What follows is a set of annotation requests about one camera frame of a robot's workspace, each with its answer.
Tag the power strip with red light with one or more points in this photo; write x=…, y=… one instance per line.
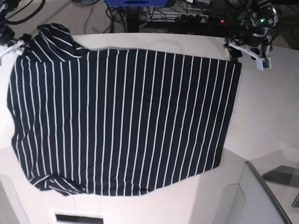
x=202, y=18

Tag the navy white striped t-shirt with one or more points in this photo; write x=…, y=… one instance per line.
x=116, y=122

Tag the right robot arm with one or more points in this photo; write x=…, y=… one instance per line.
x=8, y=9

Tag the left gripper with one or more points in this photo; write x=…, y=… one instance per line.
x=255, y=42

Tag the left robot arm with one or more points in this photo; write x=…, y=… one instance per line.
x=255, y=14

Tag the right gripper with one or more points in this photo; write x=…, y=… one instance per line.
x=15, y=45

